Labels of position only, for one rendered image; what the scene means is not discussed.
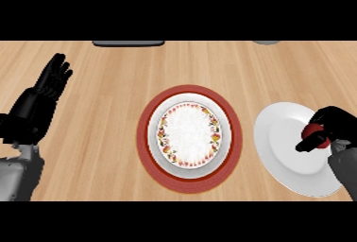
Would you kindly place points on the pale grey round object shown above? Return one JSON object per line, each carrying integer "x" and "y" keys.
{"x": 266, "y": 42}

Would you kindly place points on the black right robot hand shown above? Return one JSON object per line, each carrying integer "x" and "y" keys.
{"x": 336, "y": 121}

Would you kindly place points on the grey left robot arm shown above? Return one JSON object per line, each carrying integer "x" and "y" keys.
{"x": 17, "y": 175}

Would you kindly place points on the white plate with floral rim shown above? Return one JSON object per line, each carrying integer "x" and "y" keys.
{"x": 189, "y": 135}

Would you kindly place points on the plain white plate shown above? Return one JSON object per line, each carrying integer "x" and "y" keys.
{"x": 284, "y": 141}

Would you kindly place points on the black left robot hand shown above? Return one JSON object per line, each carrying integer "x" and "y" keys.
{"x": 33, "y": 107}

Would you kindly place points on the red round placemat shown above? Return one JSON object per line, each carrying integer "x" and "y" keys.
{"x": 145, "y": 138}

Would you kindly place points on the red tomato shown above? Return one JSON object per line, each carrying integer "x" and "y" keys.
{"x": 312, "y": 132}

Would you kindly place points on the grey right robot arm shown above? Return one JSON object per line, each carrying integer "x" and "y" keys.
{"x": 344, "y": 167}

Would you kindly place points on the dark grey flat appliance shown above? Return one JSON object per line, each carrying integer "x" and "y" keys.
{"x": 127, "y": 43}

